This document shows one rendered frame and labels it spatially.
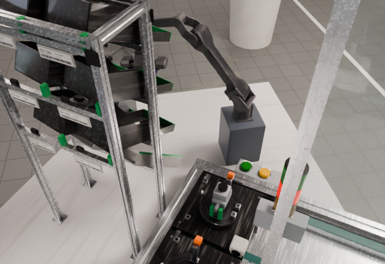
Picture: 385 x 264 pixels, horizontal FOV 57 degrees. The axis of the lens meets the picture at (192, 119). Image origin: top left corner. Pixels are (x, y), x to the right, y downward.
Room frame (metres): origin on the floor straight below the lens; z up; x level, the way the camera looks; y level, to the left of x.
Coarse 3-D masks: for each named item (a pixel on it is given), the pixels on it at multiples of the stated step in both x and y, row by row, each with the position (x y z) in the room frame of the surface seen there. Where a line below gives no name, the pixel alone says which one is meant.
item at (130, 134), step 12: (120, 108) 0.81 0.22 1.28; (96, 120) 0.67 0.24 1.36; (120, 120) 0.80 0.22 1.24; (132, 120) 0.82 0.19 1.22; (144, 120) 0.71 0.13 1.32; (84, 132) 0.67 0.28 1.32; (96, 132) 0.65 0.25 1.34; (120, 132) 0.64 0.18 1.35; (132, 132) 0.67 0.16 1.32; (144, 132) 0.71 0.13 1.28; (168, 132) 0.79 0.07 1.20; (96, 144) 0.64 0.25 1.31; (132, 144) 0.67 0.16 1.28
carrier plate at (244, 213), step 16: (208, 176) 0.80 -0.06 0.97; (192, 192) 0.73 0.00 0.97; (240, 192) 0.73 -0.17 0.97; (256, 192) 0.73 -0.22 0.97; (192, 208) 0.67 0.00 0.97; (256, 208) 0.67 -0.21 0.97; (176, 224) 0.61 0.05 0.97; (192, 224) 0.61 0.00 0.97; (208, 224) 0.61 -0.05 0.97; (240, 224) 0.61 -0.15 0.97; (208, 240) 0.56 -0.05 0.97; (224, 240) 0.56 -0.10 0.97
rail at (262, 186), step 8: (200, 160) 0.89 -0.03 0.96; (200, 168) 0.85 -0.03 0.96; (208, 168) 0.85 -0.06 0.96; (216, 168) 0.85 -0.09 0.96; (224, 168) 0.85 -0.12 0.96; (216, 176) 0.82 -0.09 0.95; (224, 176) 0.81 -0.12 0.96; (240, 176) 0.81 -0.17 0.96; (248, 176) 0.81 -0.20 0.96; (240, 184) 0.77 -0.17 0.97; (248, 184) 0.78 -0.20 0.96; (256, 184) 0.78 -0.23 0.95; (264, 184) 0.78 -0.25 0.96; (264, 192) 0.74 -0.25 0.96; (272, 192) 0.74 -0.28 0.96
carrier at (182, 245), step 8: (168, 232) 0.58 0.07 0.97; (168, 240) 0.56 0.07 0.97; (176, 240) 0.56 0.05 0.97; (184, 240) 0.56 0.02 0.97; (192, 240) 0.56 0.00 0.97; (160, 248) 0.53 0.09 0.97; (168, 248) 0.53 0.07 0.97; (176, 248) 0.53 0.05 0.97; (184, 248) 0.53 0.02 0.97; (200, 248) 0.53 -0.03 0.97; (208, 248) 0.53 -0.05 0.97; (160, 256) 0.51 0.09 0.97; (168, 256) 0.51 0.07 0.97; (176, 256) 0.50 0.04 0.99; (184, 256) 0.50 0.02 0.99; (200, 256) 0.51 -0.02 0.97; (208, 256) 0.51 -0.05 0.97; (216, 256) 0.51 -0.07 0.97; (224, 256) 0.51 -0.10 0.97
